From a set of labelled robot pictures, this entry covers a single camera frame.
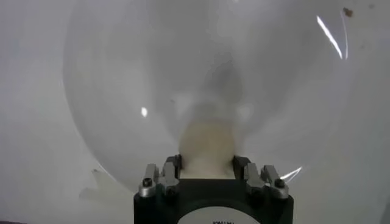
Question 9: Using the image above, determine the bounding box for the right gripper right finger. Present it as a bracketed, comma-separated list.
[233, 155, 290, 200]

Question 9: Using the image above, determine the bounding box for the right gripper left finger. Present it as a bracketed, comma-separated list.
[138, 154, 183, 199]

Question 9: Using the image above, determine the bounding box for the white steamed baozi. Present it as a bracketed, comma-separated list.
[178, 120, 237, 180]

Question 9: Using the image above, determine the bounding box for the white round plate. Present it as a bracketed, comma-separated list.
[62, 0, 352, 195]

